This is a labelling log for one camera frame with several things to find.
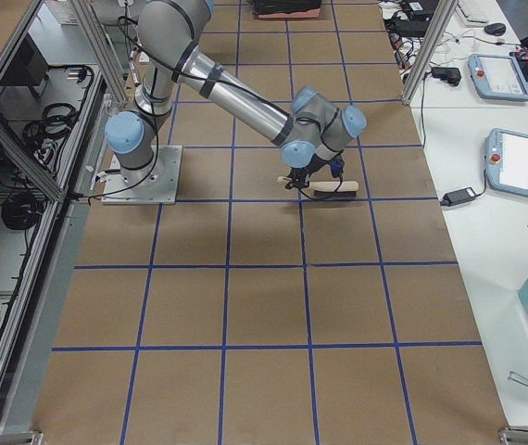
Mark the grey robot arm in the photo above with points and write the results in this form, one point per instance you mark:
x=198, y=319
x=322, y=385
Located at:
x=312, y=136

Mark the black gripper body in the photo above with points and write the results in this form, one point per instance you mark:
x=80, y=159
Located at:
x=310, y=168

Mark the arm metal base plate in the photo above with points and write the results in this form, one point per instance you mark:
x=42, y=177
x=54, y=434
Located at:
x=156, y=183

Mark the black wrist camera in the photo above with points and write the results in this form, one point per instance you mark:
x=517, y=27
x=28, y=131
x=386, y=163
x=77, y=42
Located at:
x=337, y=167

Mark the teach pendant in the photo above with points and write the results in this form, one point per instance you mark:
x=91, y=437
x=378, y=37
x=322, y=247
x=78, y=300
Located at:
x=506, y=161
x=497, y=77

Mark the white hand brush black bristles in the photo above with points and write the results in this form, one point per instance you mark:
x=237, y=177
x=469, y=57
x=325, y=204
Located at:
x=321, y=190

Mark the lower teach pendant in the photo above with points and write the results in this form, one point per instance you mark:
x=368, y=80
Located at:
x=506, y=161

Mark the aluminium frame post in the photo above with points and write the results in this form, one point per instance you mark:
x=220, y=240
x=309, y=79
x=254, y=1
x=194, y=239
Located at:
x=435, y=31

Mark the pink bin with black liner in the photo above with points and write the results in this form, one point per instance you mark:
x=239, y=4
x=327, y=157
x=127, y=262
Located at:
x=286, y=9

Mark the black power adapter brick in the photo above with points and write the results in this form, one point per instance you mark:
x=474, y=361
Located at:
x=458, y=197

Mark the upper teach pendant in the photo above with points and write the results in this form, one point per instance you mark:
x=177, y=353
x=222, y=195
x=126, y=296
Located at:
x=497, y=77

